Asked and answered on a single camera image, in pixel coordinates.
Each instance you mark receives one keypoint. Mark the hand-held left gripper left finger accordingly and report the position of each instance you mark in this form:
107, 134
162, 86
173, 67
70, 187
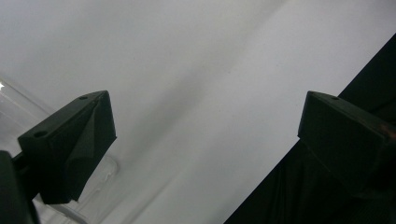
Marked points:
68, 149

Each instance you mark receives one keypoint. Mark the clear plastic storage bin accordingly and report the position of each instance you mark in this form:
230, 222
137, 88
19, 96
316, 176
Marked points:
12, 115

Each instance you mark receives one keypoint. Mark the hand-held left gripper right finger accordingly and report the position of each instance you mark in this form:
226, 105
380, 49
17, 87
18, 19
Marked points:
348, 143

